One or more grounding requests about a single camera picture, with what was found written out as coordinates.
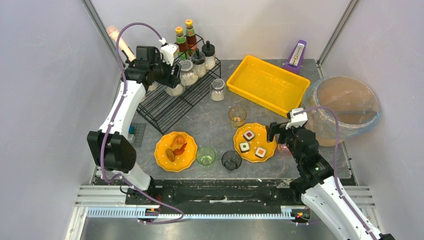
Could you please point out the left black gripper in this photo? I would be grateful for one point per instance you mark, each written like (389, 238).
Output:
(168, 79)

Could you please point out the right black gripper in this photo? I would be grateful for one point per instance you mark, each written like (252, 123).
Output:
(278, 132)

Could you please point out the blue band spice jar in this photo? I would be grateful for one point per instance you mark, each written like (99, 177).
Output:
(153, 87)

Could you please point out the pink glass cup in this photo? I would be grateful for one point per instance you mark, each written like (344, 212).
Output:
(284, 150)

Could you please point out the glass jar front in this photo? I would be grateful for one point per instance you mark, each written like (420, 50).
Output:
(176, 91)

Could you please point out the glass jar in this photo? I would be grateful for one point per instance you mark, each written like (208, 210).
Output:
(187, 75)
(217, 90)
(176, 91)

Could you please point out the black cap shaker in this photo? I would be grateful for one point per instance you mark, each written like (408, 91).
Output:
(209, 51)
(198, 59)

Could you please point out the green label sauce bottle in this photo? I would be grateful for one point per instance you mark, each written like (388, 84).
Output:
(183, 48)

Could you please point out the red label sauce bottle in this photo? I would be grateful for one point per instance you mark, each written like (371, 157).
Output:
(191, 37)

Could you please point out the glass jar back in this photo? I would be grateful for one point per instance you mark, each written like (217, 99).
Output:
(217, 90)

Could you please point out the amber glass cup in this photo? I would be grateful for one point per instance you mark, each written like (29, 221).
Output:
(237, 116)

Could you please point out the dark glass cup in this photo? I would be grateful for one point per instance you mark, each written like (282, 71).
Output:
(231, 160)

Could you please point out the green glass cup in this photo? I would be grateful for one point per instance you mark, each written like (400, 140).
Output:
(205, 156)

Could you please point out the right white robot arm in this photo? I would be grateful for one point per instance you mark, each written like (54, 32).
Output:
(319, 189)

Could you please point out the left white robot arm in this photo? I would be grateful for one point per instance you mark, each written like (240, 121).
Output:
(109, 145)

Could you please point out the orange centre sushi piece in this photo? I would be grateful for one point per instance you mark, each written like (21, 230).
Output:
(260, 152)

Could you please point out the yellow plate with sushi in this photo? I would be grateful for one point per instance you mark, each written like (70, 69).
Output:
(260, 140)

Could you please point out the red centre sushi piece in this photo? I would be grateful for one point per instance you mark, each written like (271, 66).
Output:
(248, 135)

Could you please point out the green centre sushi piece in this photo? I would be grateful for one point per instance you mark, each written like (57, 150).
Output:
(244, 147)

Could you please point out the yellow plastic bin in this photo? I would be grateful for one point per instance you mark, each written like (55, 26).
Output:
(268, 85)

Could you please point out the grey lego baseplate with bricks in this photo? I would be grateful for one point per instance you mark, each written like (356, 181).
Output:
(136, 133)

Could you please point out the orange chicken wing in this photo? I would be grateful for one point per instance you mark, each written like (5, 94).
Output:
(179, 140)

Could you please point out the pink microphone on stand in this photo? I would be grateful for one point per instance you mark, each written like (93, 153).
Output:
(113, 33)

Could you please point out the red chicken wing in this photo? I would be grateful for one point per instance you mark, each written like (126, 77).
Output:
(180, 151)

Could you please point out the round bin with plastic liner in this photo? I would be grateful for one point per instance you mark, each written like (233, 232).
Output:
(341, 108)

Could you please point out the brown chicken piece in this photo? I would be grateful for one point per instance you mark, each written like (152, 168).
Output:
(170, 154)

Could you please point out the purple metronome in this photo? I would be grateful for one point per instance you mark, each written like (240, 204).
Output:
(296, 58)

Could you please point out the yellow plate with chicken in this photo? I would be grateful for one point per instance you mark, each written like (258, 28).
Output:
(182, 161)

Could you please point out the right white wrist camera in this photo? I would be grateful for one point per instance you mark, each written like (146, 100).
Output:
(297, 118)

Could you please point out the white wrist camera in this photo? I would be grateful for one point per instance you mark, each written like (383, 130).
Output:
(297, 118)
(169, 51)

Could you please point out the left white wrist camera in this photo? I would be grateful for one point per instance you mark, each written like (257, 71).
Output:
(169, 51)

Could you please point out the black wire rack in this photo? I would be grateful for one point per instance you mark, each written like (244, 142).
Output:
(162, 110)

